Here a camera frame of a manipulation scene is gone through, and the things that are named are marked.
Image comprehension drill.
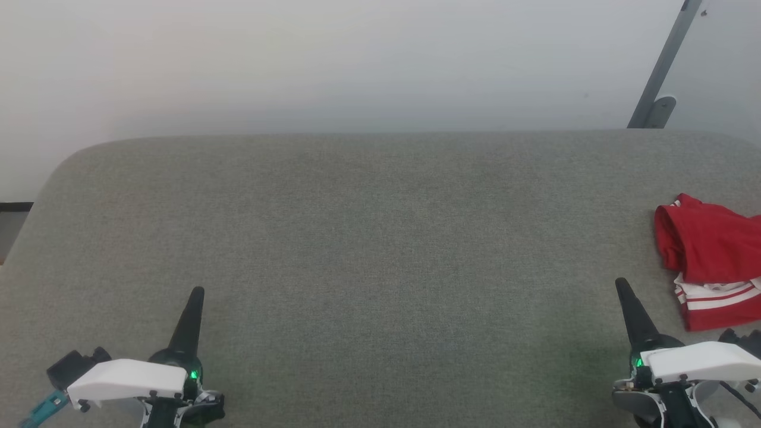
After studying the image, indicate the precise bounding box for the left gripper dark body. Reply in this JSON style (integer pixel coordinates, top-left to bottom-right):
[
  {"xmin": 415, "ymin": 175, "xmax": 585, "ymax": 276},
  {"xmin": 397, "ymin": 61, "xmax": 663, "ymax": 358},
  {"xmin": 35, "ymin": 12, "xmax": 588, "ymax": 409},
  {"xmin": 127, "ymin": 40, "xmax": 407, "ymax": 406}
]
[{"xmin": 149, "ymin": 348, "xmax": 206, "ymax": 400}]

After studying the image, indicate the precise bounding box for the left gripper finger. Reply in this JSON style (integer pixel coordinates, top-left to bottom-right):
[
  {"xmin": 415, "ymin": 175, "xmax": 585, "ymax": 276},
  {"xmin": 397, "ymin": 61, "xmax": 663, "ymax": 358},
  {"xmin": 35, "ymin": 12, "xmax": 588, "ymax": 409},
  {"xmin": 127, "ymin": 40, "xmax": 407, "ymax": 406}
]
[{"xmin": 168, "ymin": 287, "xmax": 206, "ymax": 358}]

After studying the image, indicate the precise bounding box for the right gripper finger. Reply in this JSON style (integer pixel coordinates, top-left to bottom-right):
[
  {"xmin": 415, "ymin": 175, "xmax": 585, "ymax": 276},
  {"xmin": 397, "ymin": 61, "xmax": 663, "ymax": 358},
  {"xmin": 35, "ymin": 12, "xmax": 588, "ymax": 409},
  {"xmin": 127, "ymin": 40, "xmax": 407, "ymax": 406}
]
[{"xmin": 614, "ymin": 277, "xmax": 661, "ymax": 350}]

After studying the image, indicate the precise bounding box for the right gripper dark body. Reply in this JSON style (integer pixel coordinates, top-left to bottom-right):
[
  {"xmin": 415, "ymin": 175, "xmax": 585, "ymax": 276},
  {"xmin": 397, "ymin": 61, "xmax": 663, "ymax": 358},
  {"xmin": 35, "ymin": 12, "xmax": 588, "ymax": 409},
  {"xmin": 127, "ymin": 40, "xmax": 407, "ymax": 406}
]
[{"xmin": 629, "ymin": 333, "xmax": 685, "ymax": 382}]

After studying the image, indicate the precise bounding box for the red and white sports jersey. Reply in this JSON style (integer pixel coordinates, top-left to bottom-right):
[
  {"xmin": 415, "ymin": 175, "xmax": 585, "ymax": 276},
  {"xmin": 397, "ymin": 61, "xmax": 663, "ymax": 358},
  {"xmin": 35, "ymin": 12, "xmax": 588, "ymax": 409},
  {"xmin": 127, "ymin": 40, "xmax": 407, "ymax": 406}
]
[{"xmin": 653, "ymin": 193, "xmax": 761, "ymax": 332}]

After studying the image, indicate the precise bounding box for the grey fabric sofa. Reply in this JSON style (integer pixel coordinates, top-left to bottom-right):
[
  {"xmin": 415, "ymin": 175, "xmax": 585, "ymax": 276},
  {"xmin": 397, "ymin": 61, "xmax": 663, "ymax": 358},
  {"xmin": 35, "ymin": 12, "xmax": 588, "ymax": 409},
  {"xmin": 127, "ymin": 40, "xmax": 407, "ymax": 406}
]
[{"xmin": 0, "ymin": 129, "xmax": 761, "ymax": 428}]

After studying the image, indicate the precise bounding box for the grey slanted metal bar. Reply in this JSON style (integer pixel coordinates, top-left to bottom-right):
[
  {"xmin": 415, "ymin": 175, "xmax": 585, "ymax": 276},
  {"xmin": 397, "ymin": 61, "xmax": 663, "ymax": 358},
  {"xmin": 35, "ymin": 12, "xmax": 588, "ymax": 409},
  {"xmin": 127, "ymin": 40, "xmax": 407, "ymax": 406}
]
[{"xmin": 627, "ymin": 0, "xmax": 704, "ymax": 129}]

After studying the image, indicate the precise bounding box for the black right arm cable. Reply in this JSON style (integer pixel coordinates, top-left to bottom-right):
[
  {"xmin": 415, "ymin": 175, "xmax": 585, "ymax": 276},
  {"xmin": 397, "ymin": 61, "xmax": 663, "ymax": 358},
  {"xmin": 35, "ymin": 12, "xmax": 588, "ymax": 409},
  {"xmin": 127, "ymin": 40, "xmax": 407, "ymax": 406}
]
[{"xmin": 716, "ymin": 380, "xmax": 761, "ymax": 417}]

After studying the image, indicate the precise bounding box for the teal camera cable connector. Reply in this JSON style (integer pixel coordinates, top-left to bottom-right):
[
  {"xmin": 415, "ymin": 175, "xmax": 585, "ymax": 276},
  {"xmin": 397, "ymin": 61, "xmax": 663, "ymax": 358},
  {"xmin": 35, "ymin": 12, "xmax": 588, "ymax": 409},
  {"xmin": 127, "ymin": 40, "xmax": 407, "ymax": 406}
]
[{"xmin": 20, "ymin": 389, "xmax": 70, "ymax": 428}]

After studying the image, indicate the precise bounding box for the grey rounded metal bracket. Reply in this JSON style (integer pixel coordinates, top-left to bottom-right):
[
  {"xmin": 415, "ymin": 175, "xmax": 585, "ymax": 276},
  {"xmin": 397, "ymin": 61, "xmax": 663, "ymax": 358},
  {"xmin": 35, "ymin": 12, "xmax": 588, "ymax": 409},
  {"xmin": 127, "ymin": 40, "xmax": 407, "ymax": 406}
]
[{"xmin": 645, "ymin": 96, "xmax": 677, "ymax": 129}]

